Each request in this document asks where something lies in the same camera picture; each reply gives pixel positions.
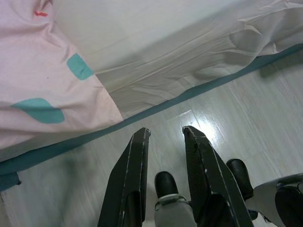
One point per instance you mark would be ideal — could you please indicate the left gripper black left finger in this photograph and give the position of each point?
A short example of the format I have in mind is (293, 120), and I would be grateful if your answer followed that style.
(127, 179)

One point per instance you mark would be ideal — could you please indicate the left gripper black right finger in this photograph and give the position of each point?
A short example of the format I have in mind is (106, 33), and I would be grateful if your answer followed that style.
(208, 184)

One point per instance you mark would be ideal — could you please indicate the pink pillow with orange spots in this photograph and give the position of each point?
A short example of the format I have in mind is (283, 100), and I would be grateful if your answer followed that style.
(35, 82)

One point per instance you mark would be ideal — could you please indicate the mattress with beige sheet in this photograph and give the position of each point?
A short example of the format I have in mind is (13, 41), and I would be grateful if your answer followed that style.
(177, 59)

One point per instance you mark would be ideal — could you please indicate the teal upholstered bed frame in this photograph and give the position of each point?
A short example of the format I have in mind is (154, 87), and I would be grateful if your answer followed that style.
(71, 142)

